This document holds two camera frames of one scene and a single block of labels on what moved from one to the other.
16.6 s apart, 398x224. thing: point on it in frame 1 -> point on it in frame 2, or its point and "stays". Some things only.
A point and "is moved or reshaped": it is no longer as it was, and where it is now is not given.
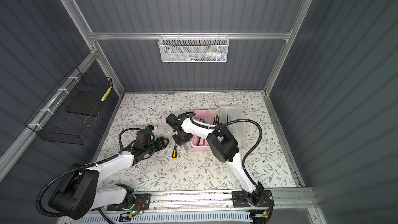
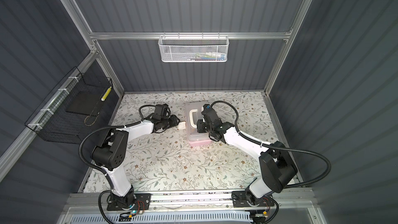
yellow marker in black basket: [107, 93] stays
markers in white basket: [208, 56] stays
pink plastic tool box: [207, 115] is moved or reshaped
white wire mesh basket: [193, 49] stays
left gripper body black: [149, 149] -> [169, 122]
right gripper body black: [180, 140] -> [202, 127]
